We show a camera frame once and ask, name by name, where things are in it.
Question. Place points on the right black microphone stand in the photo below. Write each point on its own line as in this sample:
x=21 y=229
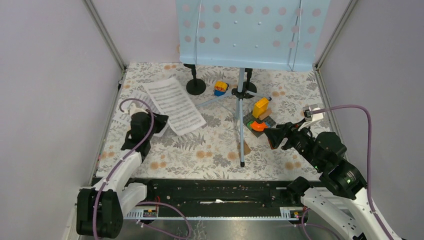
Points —
x=248 y=89

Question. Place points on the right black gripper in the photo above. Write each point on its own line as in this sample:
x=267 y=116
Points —
x=274 y=135

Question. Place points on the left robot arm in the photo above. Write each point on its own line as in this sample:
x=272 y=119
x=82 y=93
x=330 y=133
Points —
x=101 y=208

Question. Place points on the tan wooden block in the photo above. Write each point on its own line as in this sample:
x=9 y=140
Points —
x=246 y=149

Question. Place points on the light blue music stand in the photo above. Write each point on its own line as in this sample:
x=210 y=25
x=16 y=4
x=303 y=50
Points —
x=251 y=34

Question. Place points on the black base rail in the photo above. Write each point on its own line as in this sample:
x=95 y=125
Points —
x=219 y=198

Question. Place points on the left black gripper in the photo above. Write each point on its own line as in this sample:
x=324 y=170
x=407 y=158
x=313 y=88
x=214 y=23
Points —
x=161 y=120

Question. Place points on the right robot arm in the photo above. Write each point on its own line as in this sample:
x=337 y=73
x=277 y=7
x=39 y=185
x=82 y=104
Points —
x=325 y=153

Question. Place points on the floral table mat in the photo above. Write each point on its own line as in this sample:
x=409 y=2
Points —
x=212 y=151

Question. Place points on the orange curved toy block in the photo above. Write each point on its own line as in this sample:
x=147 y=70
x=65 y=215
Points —
x=259 y=127

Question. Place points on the blue yellow toy figure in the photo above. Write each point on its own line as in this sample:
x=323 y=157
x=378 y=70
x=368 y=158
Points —
x=220 y=88

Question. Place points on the beige wooden block on plate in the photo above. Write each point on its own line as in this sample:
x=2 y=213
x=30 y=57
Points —
x=265 y=114

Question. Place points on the yellow toy block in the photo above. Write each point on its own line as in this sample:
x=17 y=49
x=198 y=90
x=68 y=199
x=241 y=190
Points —
x=260 y=107

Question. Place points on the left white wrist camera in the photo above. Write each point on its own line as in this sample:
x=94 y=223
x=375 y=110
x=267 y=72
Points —
x=135 y=108

